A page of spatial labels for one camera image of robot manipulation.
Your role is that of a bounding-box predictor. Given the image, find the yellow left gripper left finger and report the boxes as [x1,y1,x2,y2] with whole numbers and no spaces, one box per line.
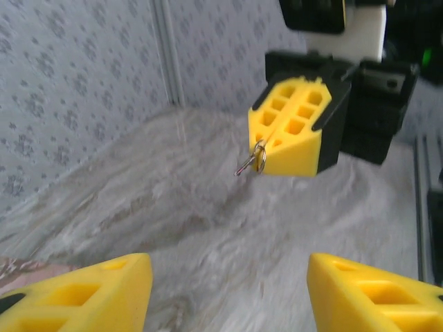
[0,252,154,332]

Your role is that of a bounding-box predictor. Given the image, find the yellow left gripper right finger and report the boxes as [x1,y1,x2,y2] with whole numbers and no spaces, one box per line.
[307,252,443,332]

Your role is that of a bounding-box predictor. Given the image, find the silver key with ring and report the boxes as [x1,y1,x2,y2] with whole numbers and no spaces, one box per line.
[233,138,268,177]

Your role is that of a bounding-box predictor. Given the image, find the pink illustrated storybook box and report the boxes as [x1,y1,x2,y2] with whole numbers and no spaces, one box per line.
[0,257,80,295]

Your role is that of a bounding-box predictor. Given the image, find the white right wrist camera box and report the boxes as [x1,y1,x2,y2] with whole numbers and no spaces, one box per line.
[282,0,388,62]

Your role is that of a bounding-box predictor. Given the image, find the slotted aluminium frame beam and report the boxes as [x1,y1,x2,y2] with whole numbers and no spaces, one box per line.
[413,133,437,283]

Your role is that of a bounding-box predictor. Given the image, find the aluminium frame corner post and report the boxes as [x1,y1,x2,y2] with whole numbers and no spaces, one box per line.
[150,0,186,107]

